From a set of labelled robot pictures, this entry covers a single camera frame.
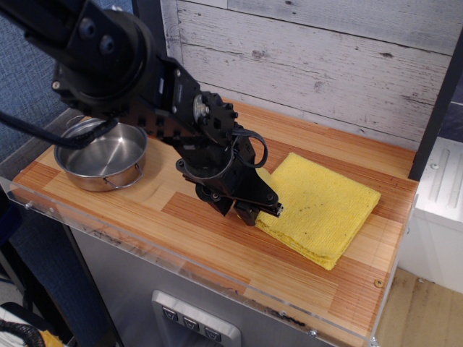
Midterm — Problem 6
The white ribbed side cabinet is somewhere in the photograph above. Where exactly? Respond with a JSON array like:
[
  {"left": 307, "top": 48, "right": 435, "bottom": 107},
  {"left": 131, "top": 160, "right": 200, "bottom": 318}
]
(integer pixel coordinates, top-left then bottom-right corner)
[{"left": 398, "top": 137, "right": 462, "bottom": 293}]

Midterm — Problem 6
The dark left upright post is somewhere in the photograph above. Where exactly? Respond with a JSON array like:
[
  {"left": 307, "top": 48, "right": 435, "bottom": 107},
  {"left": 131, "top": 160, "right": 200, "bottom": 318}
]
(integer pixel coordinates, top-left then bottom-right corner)
[{"left": 132, "top": 0, "right": 167, "bottom": 56}]

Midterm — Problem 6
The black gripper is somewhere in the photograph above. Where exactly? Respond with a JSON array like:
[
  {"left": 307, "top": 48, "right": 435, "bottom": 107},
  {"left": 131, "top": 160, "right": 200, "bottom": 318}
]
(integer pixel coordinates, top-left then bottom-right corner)
[{"left": 176, "top": 135, "right": 283, "bottom": 226}]

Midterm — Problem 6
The silver dispenser button panel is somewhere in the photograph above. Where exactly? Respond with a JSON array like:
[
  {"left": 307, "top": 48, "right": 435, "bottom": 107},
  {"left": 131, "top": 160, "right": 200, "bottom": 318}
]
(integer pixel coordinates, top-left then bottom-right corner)
[{"left": 151, "top": 290, "right": 242, "bottom": 346}]

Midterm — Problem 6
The yellow potato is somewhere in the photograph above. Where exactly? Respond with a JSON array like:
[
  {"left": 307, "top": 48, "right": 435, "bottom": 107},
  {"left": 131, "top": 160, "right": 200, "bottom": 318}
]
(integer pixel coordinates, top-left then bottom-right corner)
[{"left": 256, "top": 168, "right": 271, "bottom": 186}]

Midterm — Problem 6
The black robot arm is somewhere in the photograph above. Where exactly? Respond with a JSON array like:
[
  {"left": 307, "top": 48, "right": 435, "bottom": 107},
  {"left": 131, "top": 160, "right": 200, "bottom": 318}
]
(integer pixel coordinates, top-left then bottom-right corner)
[{"left": 1, "top": 1, "right": 283, "bottom": 226}]

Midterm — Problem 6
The dark right upright post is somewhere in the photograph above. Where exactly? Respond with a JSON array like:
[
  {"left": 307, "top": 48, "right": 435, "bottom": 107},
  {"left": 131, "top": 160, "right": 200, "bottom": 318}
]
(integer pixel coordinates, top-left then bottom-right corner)
[{"left": 408, "top": 30, "right": 462, "bottom": 181}]

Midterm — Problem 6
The dark upright post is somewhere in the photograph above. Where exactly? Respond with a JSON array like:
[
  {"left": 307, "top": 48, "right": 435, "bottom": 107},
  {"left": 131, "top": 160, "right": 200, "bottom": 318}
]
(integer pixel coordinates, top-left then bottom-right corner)
[
  {"left": 132, "top": 0, "right": 167, "bottom": 56},
  {"left": 408, "top": 30, "right": 462, "bottom": 181}
]

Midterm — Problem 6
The grey metal side rail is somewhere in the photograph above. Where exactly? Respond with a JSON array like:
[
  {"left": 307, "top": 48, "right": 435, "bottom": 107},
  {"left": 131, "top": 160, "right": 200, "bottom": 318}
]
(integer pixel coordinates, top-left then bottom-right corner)
[{"left": 1, "top": 108, "right": 81, "bottom": 180}]

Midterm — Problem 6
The yellow object bottom left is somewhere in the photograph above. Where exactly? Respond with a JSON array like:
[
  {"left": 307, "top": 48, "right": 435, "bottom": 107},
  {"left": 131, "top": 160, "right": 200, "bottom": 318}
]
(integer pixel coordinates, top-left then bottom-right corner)
[{"left": 40, "top": 330, "right": 66, "bottom": 347}]

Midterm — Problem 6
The clear acrylic edge guard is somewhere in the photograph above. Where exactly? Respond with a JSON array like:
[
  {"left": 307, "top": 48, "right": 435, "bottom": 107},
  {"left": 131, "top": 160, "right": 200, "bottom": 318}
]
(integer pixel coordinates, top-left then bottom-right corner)
[{"left": 1, "top": 165, "right": 417, "bottom": 346}]

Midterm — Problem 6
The stainless steel pot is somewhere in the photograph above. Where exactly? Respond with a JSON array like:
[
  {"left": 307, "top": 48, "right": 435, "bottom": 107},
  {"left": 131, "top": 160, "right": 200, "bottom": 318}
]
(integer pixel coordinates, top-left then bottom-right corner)
[{"left": 54, "top": 124, "right": 148, "bottom": 192}]

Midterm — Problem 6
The folded yellow cloth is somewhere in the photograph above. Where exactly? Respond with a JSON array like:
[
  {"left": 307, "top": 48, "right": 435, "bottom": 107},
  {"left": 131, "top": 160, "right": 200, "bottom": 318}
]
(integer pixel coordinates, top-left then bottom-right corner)
[{"left": 256, "top": 153, "right": 381, "bottom": 270}]

